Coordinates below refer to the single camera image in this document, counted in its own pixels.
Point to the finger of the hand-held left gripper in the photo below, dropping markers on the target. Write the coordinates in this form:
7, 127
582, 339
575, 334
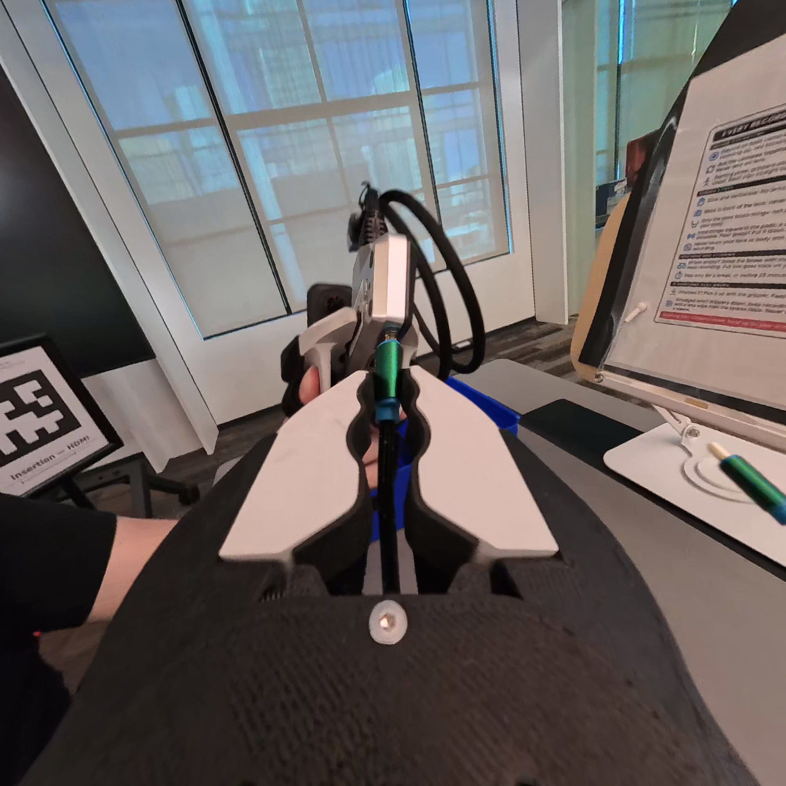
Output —
409, 344
325, 336

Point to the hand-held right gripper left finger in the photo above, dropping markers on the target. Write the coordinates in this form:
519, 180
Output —
288, 491

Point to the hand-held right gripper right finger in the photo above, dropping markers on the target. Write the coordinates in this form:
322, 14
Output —
479, 491

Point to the black HDMI switch box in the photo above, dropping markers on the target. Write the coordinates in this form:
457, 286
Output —
393, 276

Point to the blue plastic bin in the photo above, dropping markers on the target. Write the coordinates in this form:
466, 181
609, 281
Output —
485, 411

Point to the person's left forearm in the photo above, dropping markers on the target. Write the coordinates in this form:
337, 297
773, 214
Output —
135, 571

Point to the person's left hand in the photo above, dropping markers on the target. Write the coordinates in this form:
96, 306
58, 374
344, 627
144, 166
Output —
310, 385

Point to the black desk pad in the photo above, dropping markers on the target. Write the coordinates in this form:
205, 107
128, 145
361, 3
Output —
571, 423

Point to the white framed window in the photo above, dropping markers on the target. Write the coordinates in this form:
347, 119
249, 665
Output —
245, 153

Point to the black framed marker sign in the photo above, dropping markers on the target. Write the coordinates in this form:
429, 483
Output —
37, 405

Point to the dark wall board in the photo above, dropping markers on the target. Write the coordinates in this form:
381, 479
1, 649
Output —
49, 245

